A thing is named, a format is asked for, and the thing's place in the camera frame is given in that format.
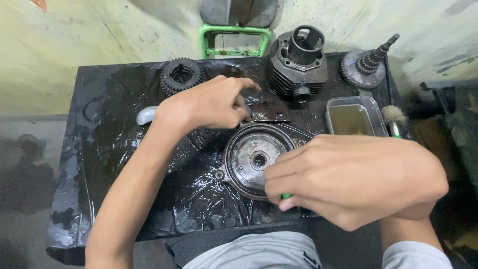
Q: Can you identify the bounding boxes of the green handled bristle brush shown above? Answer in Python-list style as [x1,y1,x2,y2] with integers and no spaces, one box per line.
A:
[381,105,409,140]

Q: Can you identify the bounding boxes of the dark metal stand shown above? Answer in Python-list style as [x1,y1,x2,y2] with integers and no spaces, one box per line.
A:
[420,78,478,180]

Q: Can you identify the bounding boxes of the finned engine cylinder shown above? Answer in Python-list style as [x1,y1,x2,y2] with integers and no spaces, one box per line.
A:
[268,25,329,104]

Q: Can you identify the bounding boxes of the person's right hand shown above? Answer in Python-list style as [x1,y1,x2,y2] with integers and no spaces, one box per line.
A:
[263,134,449,232]

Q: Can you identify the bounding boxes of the green metal stool frame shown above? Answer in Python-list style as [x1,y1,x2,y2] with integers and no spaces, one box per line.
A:
[199,23,272,60]

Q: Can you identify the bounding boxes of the black plastic sheet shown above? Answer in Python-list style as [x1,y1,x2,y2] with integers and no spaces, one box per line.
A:
[46,52,393,267]

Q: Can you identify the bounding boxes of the gear shaft with stepped gears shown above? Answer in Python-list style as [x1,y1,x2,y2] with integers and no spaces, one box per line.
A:
[339,33,400,90]

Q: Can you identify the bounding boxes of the grey shorts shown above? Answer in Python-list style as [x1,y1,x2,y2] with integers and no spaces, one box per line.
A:
[182,231,455,269]

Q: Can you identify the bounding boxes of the clear plastic container with liquid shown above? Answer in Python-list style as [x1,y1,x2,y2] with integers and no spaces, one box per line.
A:
[325,96,390,138]

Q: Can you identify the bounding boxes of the black gear cluster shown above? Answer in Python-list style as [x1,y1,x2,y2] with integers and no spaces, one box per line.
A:
[160,57,208,96]

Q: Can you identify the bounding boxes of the torn gasket piece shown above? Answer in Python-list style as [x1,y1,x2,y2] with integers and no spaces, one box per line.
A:
[252,111,292,124]

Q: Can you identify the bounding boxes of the person's left hand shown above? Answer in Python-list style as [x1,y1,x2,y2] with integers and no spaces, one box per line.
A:
[154,75,262,130]

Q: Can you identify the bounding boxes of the round metal engine cover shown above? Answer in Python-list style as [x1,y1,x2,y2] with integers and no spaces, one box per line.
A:
[214,120,311,201]

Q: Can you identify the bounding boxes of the grey metal panel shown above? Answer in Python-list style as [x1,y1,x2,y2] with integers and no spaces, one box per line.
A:
[199,0,279,29]

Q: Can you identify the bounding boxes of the white plastic handle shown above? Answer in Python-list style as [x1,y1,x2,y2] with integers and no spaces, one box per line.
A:
[136,106,159,126]

